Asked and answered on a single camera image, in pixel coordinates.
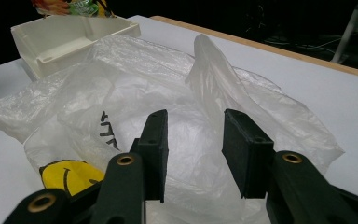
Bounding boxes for black floor cables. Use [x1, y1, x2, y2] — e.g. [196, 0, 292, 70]
[245, 26, 343, 55]

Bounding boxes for clear plastic bag smiley print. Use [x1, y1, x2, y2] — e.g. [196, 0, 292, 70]
[0, 33, 346, 224]

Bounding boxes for grey metal frame stand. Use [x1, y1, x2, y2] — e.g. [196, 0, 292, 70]
[331, 0, 358, 65]

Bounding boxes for colourful snack packet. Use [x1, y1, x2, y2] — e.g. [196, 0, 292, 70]
[30, 0, 117, 19]

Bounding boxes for white plastic tray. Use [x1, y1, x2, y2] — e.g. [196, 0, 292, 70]
[10, 14, 143, 81]

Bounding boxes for white table sheet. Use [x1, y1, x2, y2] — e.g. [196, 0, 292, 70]
[0, 14, 358, 224]

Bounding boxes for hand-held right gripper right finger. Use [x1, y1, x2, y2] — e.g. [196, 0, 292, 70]
[221, 108, 276, 200]

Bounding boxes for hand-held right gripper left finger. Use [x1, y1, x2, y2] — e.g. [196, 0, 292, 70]
[130, 108, 170, 204]

